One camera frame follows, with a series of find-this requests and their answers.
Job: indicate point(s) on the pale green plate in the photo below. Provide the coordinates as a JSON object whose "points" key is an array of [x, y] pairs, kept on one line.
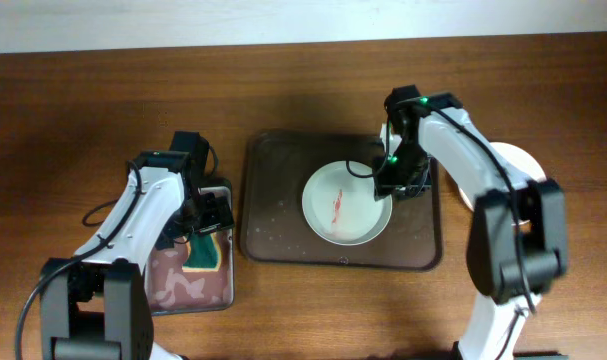
{"points": [[341, 208]]}

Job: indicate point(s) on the metal baking tray with water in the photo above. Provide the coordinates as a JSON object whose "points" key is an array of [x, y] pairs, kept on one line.
{"points": [[170, 290]]}

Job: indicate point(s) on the brown plastic serving tray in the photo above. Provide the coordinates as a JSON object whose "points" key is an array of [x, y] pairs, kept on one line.
{"points": [[273, 227]]}

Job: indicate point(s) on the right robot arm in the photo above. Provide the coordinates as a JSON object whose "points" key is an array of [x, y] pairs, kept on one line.
{"points": [[517, 243]]}

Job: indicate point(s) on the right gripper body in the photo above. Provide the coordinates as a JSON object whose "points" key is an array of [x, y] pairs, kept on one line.
{"points": [[406, 173]]}

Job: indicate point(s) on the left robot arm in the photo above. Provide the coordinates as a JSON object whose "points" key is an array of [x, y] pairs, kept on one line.
{"points": [[93, 305]]}

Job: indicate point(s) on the green and yellow sponge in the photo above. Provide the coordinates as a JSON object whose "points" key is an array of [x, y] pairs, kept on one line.
{"points": [[204, 254]]}

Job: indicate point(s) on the pinkish white plate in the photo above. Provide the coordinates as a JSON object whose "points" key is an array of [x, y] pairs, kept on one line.
{"points": [[521, 167]]}

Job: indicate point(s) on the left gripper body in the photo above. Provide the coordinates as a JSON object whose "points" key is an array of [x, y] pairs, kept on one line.
{"points": [[202, 216]]}

